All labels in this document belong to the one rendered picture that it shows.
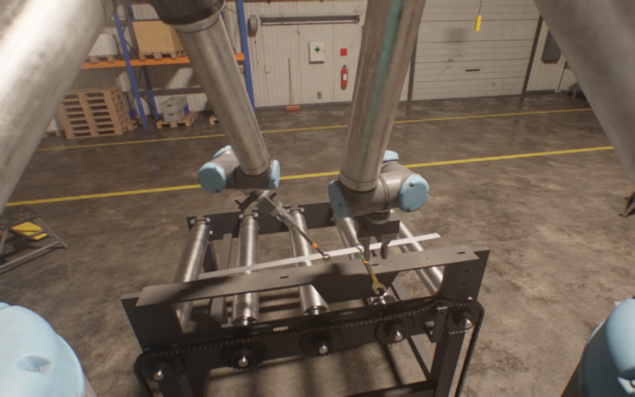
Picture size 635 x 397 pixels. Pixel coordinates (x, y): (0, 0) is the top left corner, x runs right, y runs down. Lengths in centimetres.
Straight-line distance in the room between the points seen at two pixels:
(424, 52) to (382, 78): 1045
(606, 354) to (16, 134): 55
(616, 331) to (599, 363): 2
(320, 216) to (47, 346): 193
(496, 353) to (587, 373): 232
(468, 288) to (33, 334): 138
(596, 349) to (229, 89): 65
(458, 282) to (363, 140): 93
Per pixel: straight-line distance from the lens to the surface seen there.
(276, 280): 112
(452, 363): 176
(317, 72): 1007
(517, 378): 254
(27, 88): 49
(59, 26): 55
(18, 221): 409
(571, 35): 46
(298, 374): 229
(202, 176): 98
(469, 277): 143
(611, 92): 43
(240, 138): 79
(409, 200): 77
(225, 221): 210
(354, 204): 71
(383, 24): 53
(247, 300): 144
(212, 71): 67
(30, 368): 28
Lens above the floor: 190
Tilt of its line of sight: 27 degrees down
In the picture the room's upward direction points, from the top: 2 degrees counter-clockwise
